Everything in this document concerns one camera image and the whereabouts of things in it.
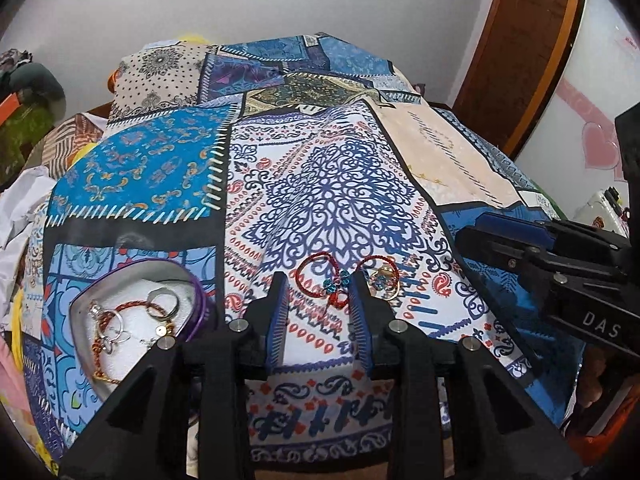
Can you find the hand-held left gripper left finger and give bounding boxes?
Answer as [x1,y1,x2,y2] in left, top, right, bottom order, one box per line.
[59,271,292,480]

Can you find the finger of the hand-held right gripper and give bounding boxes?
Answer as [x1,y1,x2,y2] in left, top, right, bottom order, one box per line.
[475,211,632,262]
[454,225,568,303]

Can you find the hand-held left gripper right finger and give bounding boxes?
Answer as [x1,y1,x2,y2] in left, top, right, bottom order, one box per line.
[347,270,583,480]

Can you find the red bracelet with blue beads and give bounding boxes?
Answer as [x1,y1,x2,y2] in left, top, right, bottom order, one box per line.
[294,252,352,311]

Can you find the silver bangle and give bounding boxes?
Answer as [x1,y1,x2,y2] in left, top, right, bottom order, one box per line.
[146,287,181,320]

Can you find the red braided bracelet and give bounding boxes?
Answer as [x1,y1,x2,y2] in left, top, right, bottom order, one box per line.
[97,299,173,331]

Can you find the purple heart-shaped tin box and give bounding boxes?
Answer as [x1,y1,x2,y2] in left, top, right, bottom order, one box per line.
[67,259,217,404]

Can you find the silver charm bracelet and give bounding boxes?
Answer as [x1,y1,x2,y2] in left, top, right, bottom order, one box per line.
[88,302,127,347]

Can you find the orange beaded bracelet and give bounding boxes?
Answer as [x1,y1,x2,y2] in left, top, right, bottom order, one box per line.
[91,334,124,387]

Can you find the person's right forearm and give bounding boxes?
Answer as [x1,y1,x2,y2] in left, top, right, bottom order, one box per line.
[564,370,640,467]

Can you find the person's right hand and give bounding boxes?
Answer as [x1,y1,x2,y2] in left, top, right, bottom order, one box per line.
[575,347,603,413]

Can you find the gold bangle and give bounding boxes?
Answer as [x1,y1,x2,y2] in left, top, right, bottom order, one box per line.
[369,266,401,297]

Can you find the patchwork printed blanket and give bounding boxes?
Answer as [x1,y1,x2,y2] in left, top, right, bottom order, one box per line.
[20,32,581,476]

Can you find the white heart-print wardrobe door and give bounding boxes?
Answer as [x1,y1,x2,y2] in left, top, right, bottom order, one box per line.
[514,0,640,223]

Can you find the brown wooden door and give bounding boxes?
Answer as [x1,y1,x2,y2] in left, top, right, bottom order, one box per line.
[449,0,587,157]

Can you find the orange striped blanket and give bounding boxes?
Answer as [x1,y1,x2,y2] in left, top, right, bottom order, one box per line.
[41,111,109,172]

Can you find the pink plush toy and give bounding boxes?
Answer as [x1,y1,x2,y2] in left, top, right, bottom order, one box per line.
[0,340,25,413]

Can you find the white crumpled cloth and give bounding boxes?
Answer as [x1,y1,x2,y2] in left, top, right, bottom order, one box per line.
[0,167,57,313]

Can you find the green patterned cloth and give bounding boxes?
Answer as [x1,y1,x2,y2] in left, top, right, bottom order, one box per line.
[0,105,57,187]

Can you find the grey-green cushion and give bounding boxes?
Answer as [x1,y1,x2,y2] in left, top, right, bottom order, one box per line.
[0,62,67,122]

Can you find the orange box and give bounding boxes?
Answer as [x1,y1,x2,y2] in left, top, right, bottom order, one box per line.
[0,91,22,127]

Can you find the pile of clothes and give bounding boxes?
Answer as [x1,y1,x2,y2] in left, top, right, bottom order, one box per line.
[0,49,37,82]

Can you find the red cord bracelet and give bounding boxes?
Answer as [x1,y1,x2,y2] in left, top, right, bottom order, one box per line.
[357,256,402,302]

